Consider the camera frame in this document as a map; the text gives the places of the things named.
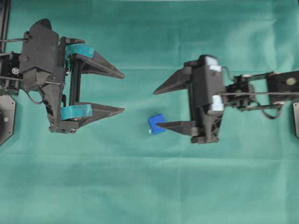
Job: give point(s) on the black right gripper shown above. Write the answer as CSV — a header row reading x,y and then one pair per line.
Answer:
x,y
203,127

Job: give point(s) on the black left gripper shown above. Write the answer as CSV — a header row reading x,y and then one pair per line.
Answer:
x,y
74,56

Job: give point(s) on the blue plastic cube block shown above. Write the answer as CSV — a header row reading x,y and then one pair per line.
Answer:
x,y
153,121

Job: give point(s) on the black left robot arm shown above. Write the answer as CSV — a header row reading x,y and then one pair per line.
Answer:
x,y
11,80

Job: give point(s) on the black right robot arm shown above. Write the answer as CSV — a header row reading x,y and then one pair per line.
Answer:
x,y
266,92

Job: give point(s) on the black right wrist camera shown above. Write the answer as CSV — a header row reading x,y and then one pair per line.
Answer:
x,y
208,84

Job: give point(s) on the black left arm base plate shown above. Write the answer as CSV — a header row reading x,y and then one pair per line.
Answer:
x,y
7,116

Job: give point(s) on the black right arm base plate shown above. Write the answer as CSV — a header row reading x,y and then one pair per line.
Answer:
x,y
296,118

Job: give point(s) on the black frame rail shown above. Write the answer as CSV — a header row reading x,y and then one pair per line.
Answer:
x,y
5,6

